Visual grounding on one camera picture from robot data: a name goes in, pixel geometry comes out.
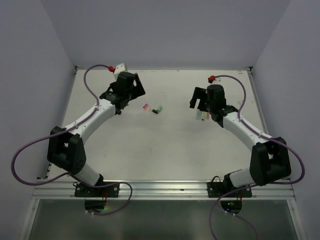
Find pale green highlighter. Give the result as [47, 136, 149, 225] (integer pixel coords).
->
[196, 109, 202, 121]

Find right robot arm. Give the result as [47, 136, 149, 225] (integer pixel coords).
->
[189, 84, 292, 197]

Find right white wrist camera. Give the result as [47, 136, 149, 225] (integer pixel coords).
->
[210, 76, 221, 84]

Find pale green highlighter cap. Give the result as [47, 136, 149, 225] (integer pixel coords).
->
[156, 105, 163, 113]

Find yellow highlighter pen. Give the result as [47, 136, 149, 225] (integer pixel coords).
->
[203, 112, 208, 121]

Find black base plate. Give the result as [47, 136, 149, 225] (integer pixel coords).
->
[73, 182, 120, 198]
[206, 176, 253, 199]

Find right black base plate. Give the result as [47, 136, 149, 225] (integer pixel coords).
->
[206, 176, 253, 199]

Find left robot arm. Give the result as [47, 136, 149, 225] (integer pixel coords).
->
[47, 71, 146, 197]

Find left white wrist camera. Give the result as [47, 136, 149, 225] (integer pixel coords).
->
[113, 63, 128, 76]

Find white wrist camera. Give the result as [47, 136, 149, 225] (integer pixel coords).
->
[210, 76, 221, 84]
[113, 63, 128, 76]

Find aluminium mounting rail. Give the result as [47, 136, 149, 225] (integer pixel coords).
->
[32, 179, 295, 201]

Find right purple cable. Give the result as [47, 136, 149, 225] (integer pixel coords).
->
[208, 74, 306, 240]

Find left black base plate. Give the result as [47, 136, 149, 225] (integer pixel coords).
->
[73, 182, 120, 198]

